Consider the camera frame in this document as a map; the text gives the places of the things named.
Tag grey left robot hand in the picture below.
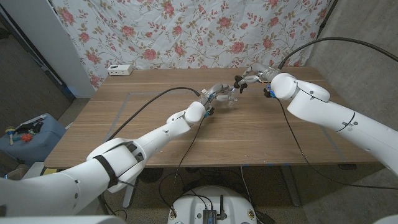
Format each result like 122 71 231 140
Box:
200 82 236 118

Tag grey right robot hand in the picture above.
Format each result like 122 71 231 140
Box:
234 62 280 90

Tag clear plastic dispenser bottle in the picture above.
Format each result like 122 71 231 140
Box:
224 88 239 108

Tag black pump head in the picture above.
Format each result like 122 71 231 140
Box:
233 74 249 95

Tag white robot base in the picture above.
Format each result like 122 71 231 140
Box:
167 185 258 224

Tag floral backdrop cloth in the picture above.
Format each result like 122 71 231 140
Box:
51 0 333 90

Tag black backdrop pole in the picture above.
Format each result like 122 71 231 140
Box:
316 0 340 32

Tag white power strip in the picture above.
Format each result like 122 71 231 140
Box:
107 64 134 77

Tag black round object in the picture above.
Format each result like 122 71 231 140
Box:
142 167 164 184

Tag grey table leg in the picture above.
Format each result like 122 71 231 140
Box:
279 165 302 208

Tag black antenna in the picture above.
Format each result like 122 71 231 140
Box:
219 195 228 220

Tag grey computer box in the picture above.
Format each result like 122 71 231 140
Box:
202 208 218 224

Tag white table leg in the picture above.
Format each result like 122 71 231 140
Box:
122 174 140 209

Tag white flat stick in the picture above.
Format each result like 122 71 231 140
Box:
19 114 47 128

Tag blue storage box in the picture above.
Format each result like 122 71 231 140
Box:
0 113 68 167

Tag black toy pieces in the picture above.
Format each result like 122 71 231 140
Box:
15 121 44 135

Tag white mat with yellow print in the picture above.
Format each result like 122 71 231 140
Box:
21 161 58 177

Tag wooden toy mallet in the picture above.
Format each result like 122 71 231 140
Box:
5 126 16 146

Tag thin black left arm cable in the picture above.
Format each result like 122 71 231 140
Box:
174 115 206 187

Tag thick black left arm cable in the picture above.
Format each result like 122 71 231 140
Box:
105 86 202 142

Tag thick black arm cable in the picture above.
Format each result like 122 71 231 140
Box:
105 86 202 142
278 36 398 70

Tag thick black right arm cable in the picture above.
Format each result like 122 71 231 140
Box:
278 36 398 70

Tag grey floor cable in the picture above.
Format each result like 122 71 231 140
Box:
240 166 259 215

